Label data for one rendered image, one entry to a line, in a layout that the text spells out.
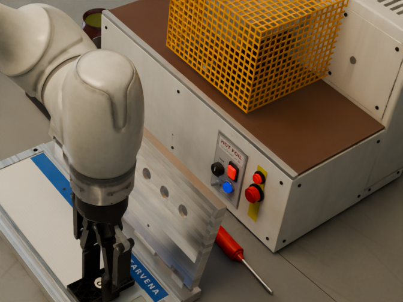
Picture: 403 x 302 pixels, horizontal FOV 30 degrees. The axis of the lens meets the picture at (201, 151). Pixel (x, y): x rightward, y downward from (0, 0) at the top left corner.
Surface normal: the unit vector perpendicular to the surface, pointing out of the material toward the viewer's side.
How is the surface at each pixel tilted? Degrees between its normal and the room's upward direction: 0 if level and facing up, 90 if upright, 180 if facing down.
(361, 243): 0
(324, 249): 0
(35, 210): 0
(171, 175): 79
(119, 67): 14
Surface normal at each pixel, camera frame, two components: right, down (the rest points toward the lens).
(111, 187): 0.33, 0.67
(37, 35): 0.25, -0.20
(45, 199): 0.10, -0.73
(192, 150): -0.77, 0.37
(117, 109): 0.51, 0.45
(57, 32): 0.60, -0.29
